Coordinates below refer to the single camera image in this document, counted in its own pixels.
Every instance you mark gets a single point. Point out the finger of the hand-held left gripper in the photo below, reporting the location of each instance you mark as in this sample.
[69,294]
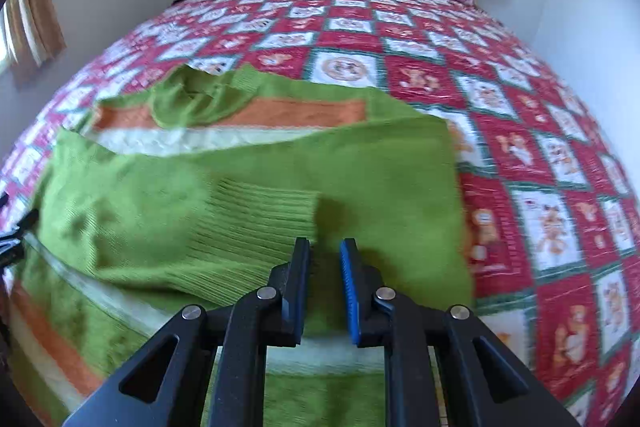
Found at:
[12,249]

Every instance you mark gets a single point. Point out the green striped knit sweater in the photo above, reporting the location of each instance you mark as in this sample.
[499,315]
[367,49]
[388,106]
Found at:
[350,167]

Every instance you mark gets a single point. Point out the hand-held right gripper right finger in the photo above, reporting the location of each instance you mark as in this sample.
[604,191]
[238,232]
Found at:
[351,292]

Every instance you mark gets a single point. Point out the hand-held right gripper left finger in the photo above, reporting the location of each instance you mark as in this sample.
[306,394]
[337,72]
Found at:
[299,292]

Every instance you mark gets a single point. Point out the red checkered printed blanket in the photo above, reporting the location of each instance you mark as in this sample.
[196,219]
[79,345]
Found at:
[525,157]

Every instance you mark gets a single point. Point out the side window with orange curtain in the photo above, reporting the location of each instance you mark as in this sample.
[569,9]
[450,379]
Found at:
[40,22]

